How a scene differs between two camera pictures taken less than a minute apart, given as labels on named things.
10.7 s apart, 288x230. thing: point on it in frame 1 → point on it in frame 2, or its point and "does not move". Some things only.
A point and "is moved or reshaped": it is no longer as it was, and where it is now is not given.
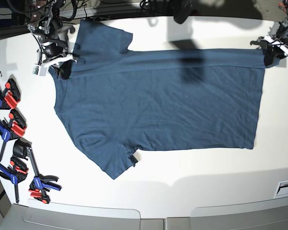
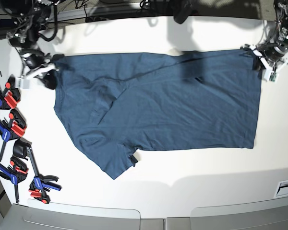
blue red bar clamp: (14, 128) does not move
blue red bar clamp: (39, 183) does not move
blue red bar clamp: (9, 98) does not move
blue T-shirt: (118, 100) is moved or reshaped
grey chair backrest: (280, 213) does not move
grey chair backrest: (42, 215) does not move
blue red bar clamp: (18, 172) does not move
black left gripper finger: (271, 53) → (258, 64)
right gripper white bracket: (41, 69) → (48, 78)
